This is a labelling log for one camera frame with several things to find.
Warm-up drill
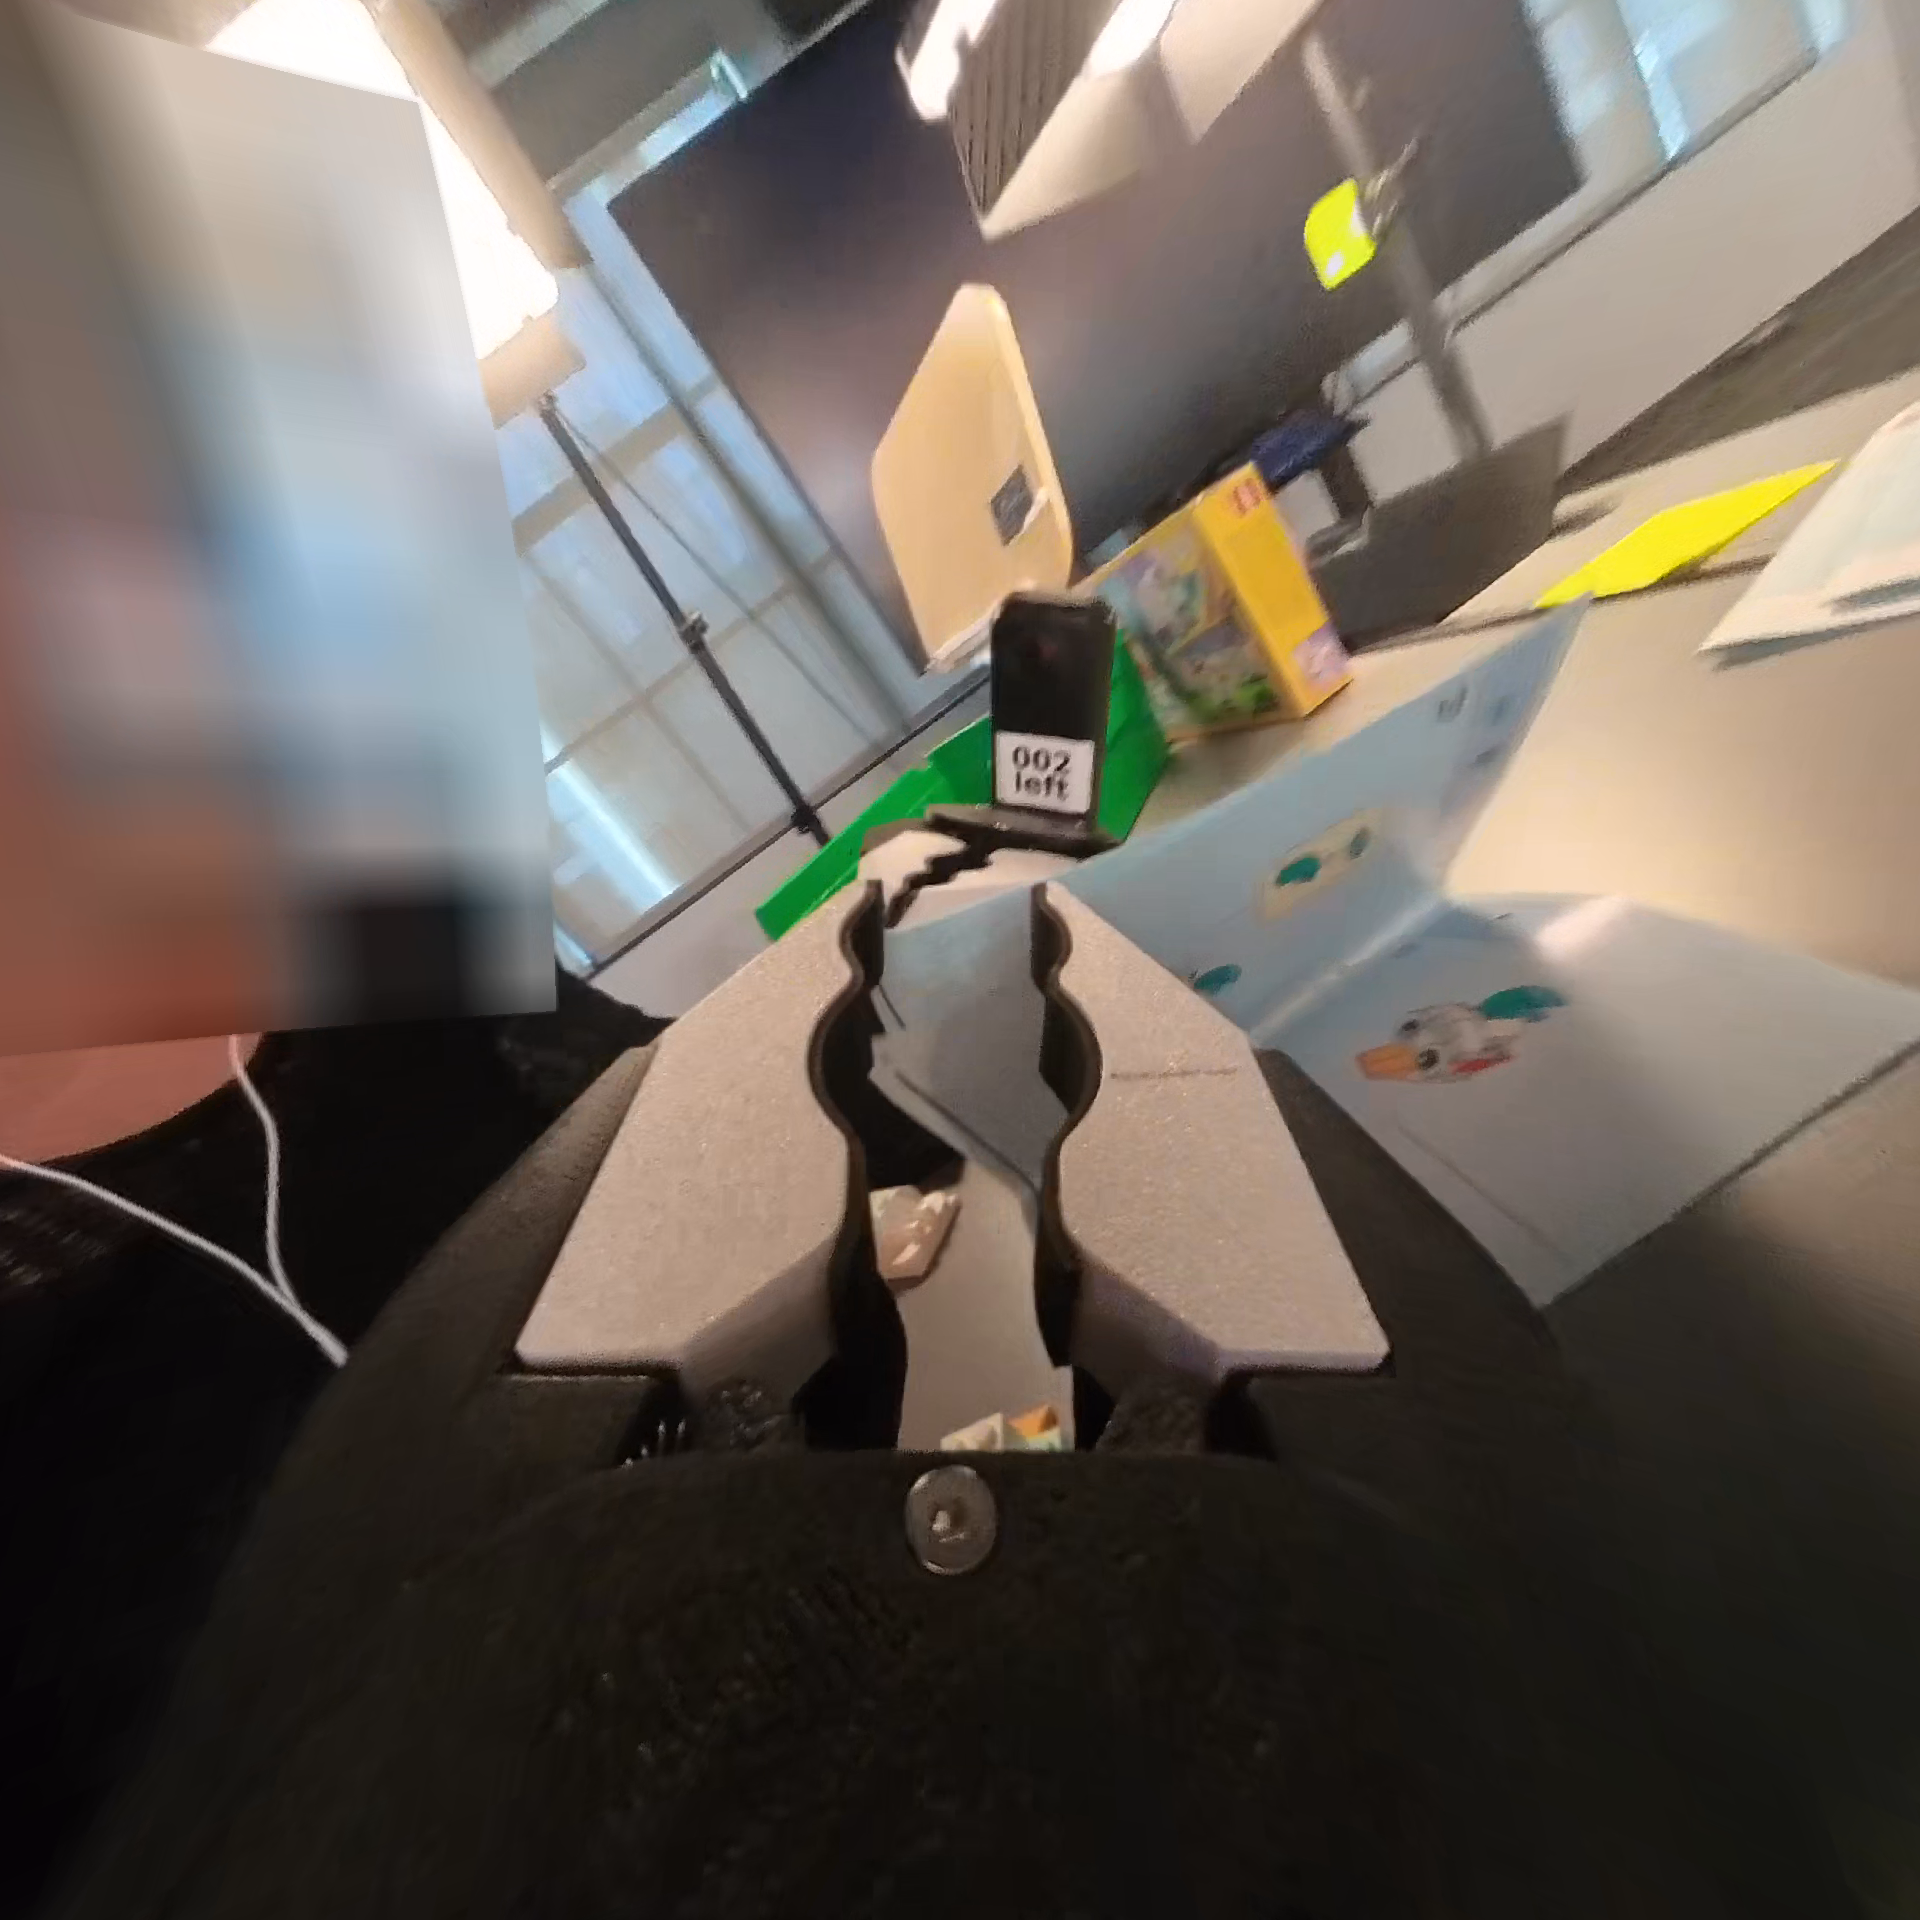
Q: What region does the closed instruction booklet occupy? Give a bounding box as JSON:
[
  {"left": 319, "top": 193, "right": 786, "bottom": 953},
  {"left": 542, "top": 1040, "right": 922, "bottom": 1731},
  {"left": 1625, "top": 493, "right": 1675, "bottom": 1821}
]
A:
[{"left": 1696, "top": 397, "right": 1920, "bottom": 666}]

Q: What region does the small black tablet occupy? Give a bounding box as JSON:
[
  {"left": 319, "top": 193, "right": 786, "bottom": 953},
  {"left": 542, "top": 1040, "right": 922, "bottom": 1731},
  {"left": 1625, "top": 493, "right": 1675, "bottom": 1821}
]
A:
[{"left": 1252, "top": 411, "right": 1362, "bottom": 486}]

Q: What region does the lego instruction booklet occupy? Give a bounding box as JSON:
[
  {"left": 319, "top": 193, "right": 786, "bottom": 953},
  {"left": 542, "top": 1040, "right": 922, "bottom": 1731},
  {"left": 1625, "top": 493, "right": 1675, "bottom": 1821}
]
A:
[{"left": 1048, "top": 596, "right": 1920, "bottom": 1311}]

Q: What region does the yellow lego box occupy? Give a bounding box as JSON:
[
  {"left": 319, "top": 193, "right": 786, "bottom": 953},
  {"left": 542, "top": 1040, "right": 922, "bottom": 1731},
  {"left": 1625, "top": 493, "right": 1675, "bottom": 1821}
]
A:
[{"left": 1078, "top": 460, "right": 1353, "bottom": 746}]

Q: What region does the yellow sticky note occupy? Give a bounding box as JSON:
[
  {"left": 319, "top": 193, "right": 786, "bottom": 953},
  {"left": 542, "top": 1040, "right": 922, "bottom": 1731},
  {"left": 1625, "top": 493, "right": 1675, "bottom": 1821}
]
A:
[{"left": 1302, "top": 177, "right": 1385, "bottom": 293}]

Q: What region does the large black monitor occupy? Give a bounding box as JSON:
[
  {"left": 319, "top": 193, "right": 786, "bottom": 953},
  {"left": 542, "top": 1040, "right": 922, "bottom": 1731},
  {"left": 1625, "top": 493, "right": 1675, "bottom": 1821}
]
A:
[{"left": 605, "top": 0, "right": 1586, "bottom": 679}]

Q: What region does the green plastic bin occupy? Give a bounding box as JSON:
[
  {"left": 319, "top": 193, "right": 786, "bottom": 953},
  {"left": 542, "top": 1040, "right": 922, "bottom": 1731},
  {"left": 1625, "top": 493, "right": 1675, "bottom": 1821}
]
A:
[{"left": 755, "top": 696, "right": 1173, "bottom": 943}]

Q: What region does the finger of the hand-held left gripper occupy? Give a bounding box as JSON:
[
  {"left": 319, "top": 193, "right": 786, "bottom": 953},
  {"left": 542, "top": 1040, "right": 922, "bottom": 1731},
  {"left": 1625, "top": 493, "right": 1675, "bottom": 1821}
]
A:
[
  {"left": 853, "top": 833, "right": 995, "bottom": 924},
  {"left": 876, "top": 857, "right": 1053, "bottom": 1196}
]

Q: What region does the black light stand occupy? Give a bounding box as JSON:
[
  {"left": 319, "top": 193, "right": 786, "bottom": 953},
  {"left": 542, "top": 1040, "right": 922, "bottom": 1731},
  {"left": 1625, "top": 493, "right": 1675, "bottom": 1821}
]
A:
[{"left": 476, "top": 320, "right": 838, "bottom": 851}]

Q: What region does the monitor stand pole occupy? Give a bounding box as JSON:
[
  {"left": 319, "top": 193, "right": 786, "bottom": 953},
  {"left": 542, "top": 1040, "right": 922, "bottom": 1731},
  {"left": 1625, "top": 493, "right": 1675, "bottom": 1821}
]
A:
[{"left": 1302, "top": 24, "right": 1491, "bottom": 453}]

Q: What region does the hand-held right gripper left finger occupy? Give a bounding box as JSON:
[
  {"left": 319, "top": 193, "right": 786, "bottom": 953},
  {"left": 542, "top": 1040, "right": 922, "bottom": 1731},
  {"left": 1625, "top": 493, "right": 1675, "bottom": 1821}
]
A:
[{"left": 513, "top": 883, "right": 911, "bottom": 1410}]

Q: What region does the beige rounded board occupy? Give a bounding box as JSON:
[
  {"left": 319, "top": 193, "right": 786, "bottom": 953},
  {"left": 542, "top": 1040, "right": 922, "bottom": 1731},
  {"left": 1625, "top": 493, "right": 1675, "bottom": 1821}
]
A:
[{"left": 868, "top": 281, "right": 1078, "bottom": 671}]

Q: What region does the yellow paper sheet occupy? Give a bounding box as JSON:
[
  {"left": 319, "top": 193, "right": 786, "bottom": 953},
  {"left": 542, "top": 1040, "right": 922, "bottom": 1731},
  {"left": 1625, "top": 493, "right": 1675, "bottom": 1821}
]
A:
[{"left": 1536, "top": 457, "right": 1842, "bottom": 607}]

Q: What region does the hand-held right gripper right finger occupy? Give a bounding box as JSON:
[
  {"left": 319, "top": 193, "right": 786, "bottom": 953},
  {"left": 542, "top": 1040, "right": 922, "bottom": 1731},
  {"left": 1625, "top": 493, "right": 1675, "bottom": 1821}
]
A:
[{"left": 1031, "top": 883, "right": 1391, "bottom": 1381}]

